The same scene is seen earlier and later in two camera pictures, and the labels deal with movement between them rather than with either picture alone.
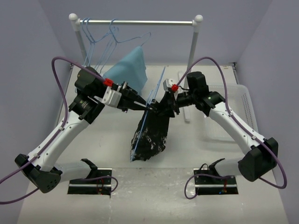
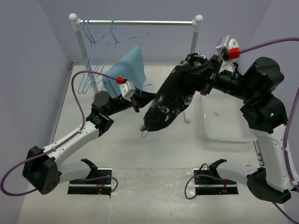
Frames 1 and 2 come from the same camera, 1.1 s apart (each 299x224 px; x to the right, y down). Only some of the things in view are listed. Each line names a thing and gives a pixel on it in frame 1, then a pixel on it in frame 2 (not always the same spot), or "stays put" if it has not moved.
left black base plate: (101, 186) stays put
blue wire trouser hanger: (150, 101) -> (140, 93)
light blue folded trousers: (131, 68) stays put
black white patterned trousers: (151, 136) -> (175, 94)
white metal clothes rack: (184, 79) stays put
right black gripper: (168, 109) -> (206, 70)
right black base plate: (209, 185) stays put
